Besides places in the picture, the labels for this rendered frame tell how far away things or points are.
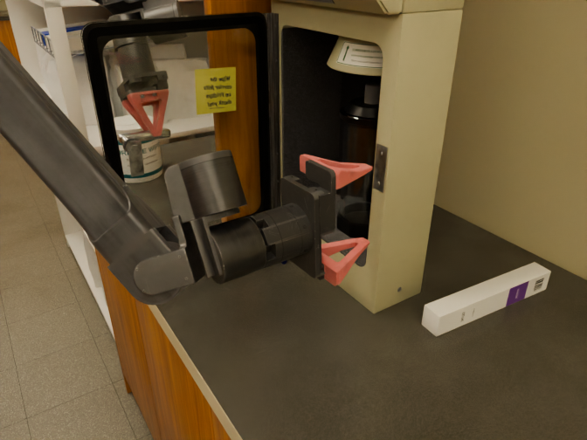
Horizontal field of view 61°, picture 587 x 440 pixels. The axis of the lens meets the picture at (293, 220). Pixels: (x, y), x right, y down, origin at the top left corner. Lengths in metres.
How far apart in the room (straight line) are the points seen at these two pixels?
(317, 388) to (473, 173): 0.66
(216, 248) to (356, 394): 0.34
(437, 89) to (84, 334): 1.98
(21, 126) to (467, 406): 0.63
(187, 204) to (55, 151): 0.14
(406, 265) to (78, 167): 0.55
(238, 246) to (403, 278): 0.44
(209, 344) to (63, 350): 1.60
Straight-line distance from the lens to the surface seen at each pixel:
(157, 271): 0.49
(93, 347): 2.34
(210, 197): 0.48
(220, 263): 0.48
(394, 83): 0.69
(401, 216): 0.79
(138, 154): 0.84
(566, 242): 1.11
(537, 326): 0.92
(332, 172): 0.50
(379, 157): 0.73
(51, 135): 0.54
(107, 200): 0.51
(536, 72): 1.07
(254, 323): 0.83
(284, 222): 0.51
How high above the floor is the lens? 1.48
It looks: 28 degrees down
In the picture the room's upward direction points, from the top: straight up
